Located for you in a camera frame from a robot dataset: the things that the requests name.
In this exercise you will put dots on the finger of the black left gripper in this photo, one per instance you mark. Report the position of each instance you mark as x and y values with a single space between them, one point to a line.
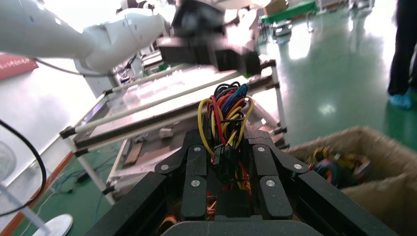
238 62
185 50

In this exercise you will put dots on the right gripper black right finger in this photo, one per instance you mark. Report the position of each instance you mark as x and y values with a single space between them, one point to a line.
273 198

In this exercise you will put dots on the green table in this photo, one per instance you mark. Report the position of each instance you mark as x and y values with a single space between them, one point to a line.
293 13

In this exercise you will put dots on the brown cardboard carton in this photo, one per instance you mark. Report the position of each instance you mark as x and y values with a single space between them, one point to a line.
277 6

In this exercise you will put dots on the brown cardboard divider box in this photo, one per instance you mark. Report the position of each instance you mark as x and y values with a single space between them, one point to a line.
391 182

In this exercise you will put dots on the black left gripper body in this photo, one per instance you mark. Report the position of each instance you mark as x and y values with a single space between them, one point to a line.
198 16

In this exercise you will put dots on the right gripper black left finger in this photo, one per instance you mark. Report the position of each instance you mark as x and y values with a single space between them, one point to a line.
195 195

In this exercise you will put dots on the metal frame work table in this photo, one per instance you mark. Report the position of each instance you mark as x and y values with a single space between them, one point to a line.
146 114

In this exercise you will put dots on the red banner sign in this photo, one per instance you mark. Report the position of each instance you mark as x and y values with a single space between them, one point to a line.
16 65

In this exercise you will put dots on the person in black trousers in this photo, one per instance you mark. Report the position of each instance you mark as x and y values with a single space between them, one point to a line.
402 49

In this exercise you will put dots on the white standing fan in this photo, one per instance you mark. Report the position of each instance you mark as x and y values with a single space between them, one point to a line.
55 226

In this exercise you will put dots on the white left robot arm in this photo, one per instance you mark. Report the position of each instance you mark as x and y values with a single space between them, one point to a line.
49 29

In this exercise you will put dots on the brown wooden plank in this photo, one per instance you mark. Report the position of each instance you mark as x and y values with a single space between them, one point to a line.
133 153

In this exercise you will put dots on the small grey block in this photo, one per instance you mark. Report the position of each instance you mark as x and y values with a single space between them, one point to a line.
165 133

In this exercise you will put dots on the blue shoe cover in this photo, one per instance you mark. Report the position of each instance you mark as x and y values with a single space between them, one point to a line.
400 101

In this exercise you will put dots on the grey wheeled floor vehicle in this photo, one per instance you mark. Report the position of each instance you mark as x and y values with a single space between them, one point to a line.
283 29

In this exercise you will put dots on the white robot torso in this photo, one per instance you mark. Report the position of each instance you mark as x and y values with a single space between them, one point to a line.
94 81

